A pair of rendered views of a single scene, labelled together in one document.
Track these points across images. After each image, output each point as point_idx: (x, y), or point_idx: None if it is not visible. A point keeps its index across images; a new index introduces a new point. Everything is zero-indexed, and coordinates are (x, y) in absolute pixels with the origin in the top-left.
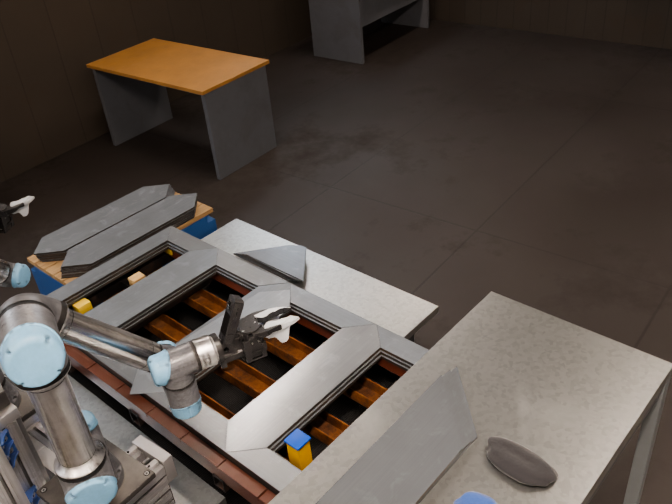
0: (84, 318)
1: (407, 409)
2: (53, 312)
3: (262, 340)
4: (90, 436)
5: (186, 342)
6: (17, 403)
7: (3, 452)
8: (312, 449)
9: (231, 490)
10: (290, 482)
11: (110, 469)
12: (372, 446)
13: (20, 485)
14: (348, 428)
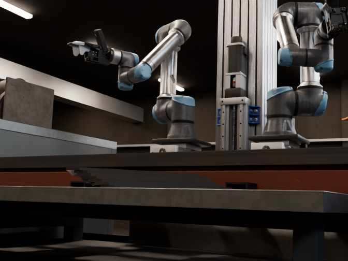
0: (165, 37)
1: (2, 118)
2: (170, 28)
3: (86, 53)
4: (160, 86)
5: (121, 50)
6: (263, 134)
7: (216, 111)
8: (66, 247)
9: (134, 245)
10: (75, 134)
11: (156, 107)
12: (29, 124)
13: (215, 136)
14: (41, 127)
